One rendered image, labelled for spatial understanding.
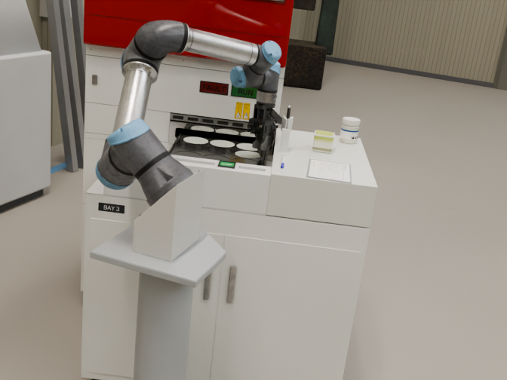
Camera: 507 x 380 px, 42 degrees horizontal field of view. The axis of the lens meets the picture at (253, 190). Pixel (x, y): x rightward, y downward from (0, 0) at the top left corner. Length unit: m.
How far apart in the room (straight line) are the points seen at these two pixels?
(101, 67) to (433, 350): 1.95
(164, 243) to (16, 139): 2.47
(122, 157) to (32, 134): 2.45
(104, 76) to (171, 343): 1.27
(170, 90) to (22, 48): 1.56
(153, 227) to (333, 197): 0.66
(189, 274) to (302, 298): 0.67
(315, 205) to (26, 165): 2.48
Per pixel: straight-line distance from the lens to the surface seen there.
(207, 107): 2.75
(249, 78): 2.33
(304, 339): 2.40
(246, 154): 2.56
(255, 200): 2.18
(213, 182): 2.17
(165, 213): 1.77
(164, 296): 1.90
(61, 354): 2.90
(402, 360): 3.11
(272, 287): 2.30
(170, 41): 2.10
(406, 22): 11.77
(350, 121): 2.63
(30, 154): 4.29
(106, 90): 2.82
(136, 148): 1.81
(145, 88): 2.10
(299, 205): 2.18
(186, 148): 2.56
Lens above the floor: 1.63
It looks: 20 degrees down
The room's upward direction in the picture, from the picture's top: 7 degrees clockwise
